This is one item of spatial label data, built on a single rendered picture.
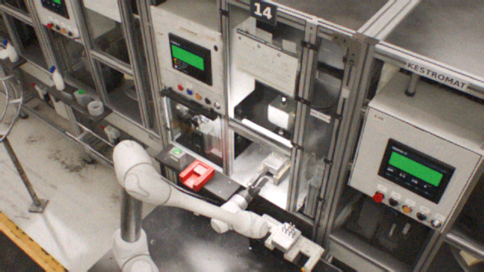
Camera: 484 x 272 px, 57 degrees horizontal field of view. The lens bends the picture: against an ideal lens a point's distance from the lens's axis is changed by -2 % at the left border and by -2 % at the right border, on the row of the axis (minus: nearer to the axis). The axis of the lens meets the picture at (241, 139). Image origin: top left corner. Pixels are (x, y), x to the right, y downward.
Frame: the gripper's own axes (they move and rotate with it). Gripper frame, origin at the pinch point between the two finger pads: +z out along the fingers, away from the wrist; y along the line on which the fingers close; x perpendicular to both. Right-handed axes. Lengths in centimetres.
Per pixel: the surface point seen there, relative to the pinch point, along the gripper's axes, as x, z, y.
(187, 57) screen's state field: 39, -9, 64
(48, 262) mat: 122, -86, -99
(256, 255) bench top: -14.0, -25.4, -32.9
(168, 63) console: 56, -6, 53
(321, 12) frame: -18, 7, 100
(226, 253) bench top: 0.0, -34.2, -32.8
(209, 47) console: 28, -6, 73
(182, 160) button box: 44.0, -16.5, -2.1
